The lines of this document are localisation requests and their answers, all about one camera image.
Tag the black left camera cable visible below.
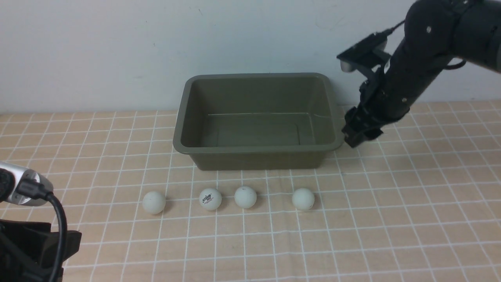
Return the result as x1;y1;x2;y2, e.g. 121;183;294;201
16;178;68;282

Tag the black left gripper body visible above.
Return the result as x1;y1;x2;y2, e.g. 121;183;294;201
0;220;59;282

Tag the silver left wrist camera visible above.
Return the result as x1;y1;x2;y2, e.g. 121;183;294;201
0;162;54;207

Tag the olive green plastic bin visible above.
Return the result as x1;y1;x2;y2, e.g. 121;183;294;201
173;72;344;171

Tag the plain white ball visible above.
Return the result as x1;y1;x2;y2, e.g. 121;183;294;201
142;191;166;215

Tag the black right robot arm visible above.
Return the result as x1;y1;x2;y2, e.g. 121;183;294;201
337;0;501;148

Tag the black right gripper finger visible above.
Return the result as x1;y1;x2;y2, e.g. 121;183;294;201
342;107;362;143
350;126;383;148

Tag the beige checkered tablecloth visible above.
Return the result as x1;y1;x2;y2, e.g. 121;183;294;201
0;101;501;282

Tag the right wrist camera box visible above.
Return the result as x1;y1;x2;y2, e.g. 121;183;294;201
337;31;391;81

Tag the white ball with red logo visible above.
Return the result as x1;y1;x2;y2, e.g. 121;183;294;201
199;188;222;211

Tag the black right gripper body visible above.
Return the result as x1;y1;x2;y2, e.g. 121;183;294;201
353;67;421;128

